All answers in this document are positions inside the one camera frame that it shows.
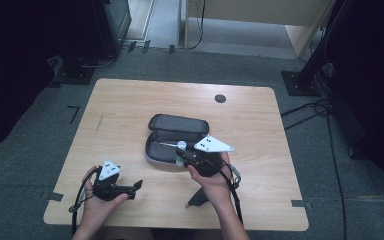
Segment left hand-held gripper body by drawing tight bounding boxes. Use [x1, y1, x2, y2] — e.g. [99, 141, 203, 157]
[92, 160, 129, 202]

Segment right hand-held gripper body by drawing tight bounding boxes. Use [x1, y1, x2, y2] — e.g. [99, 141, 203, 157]
[182, 134, 235, 178]

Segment black zip pencil case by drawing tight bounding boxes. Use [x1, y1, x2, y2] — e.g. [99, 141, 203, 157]
[144, 113, 211, 166]

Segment person's left hand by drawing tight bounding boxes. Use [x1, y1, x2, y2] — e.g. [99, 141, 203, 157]
[79, 165, 130, 232]

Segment person's right hand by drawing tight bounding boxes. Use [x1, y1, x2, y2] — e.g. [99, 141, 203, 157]
[187, 152, 234, 208]

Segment person's legs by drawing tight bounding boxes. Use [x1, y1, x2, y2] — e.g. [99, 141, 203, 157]
[94, 226, 194, 240]

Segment silver metal clip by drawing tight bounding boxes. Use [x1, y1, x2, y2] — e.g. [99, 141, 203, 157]
[230, 165, 242, 186]

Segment black angled floor tape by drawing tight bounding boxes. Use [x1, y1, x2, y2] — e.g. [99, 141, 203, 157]
[66, 105, 81, 125]

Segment grey floor tape strip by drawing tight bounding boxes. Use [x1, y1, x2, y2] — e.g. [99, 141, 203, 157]
[290, 199, 314, 211]

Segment dark cabinet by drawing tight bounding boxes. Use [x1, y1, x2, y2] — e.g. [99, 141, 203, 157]
[91, 0, 133, 58]

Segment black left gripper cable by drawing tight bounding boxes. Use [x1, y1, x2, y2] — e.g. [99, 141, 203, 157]
[68, 165, 102, 236]

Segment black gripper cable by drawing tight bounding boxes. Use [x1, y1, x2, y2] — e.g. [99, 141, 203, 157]
[213, 159, 245, 225]
[68, 165, 102, 236]

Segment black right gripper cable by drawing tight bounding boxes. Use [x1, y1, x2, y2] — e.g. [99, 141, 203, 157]
[213, 159, 245, 225]

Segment black floor cable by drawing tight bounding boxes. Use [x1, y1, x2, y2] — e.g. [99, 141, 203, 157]
[280, 98, 332, 131]
[325, 111, 348, 240]

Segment black stand with base plate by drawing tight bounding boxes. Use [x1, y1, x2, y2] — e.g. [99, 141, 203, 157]
[46, 54, 118, 86]
[281, 0, 349, 98]

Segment black hanging cable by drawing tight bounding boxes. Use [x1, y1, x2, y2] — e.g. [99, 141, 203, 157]
[189, 0, 207, 51]

